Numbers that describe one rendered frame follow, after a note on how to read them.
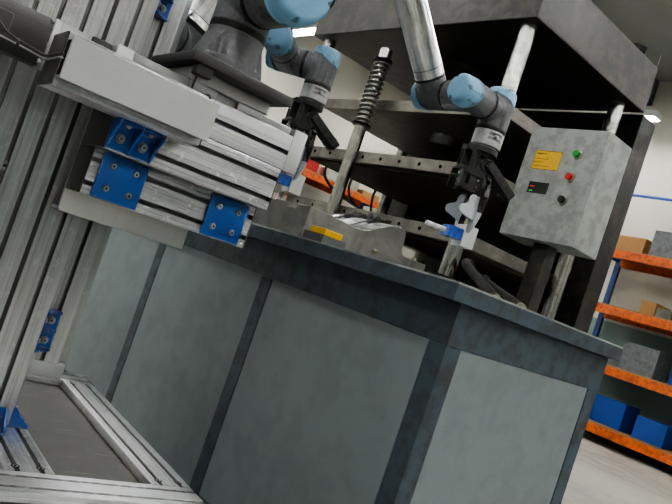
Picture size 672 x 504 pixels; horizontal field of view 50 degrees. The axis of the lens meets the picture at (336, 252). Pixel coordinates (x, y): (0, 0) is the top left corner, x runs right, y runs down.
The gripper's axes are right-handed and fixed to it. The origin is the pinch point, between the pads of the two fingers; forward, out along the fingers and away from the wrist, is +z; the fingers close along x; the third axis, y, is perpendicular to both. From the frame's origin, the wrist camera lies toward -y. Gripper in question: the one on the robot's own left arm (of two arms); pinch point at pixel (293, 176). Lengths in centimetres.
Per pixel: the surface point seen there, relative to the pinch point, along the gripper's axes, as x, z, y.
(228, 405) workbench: 1, 64, -4
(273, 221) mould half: -10.4, 12.7, -2.8
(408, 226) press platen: -58, -6, -75
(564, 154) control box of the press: -7, -43, -93
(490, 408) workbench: 58, 38, -38
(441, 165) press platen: -53, -32, -77
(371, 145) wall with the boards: -841, -200, -443
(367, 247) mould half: -2.1, 10.8, -29.6
